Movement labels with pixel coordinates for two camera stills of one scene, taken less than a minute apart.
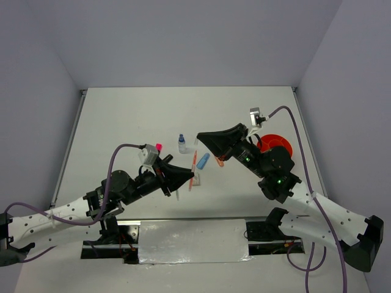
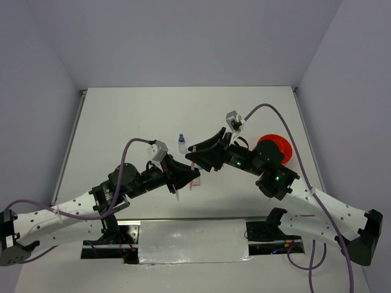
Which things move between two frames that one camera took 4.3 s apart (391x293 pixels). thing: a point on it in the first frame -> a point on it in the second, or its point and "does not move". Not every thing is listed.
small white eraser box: x=196 y=179 does not move
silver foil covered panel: x=193 y=242 does not move
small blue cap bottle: x=182 y=144 does not move
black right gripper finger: x=219 y=148 -> x=207 y=159
